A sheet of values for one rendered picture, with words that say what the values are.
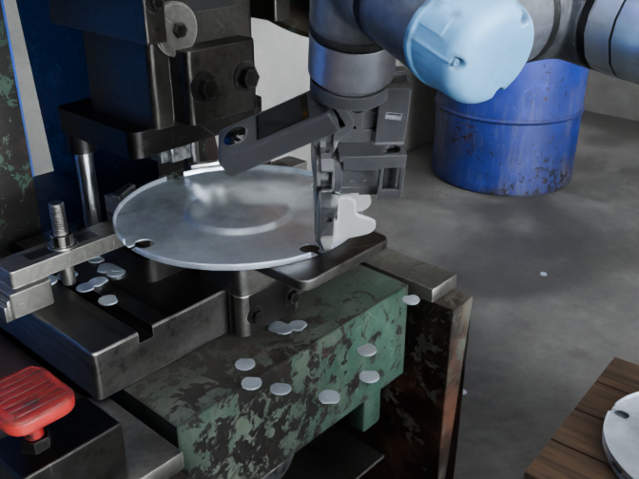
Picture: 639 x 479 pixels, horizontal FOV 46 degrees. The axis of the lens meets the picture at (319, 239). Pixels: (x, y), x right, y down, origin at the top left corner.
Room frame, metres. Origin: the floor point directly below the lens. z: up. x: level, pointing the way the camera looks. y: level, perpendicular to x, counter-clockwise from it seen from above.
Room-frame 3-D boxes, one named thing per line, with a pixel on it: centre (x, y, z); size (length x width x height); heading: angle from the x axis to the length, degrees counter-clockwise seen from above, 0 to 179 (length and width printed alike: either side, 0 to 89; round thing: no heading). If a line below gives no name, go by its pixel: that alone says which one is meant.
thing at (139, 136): (0.90, 0.19, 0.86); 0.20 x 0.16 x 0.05; 138
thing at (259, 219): (0.81, 0.09, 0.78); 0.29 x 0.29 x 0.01
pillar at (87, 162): (0.88, 0.29, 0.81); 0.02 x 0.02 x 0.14
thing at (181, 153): (0.89, 0.18, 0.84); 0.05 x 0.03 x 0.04; 138
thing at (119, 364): (0.89, 0.19, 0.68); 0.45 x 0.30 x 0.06; 138
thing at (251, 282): (0.78, 0.06, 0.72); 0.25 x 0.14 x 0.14; 48
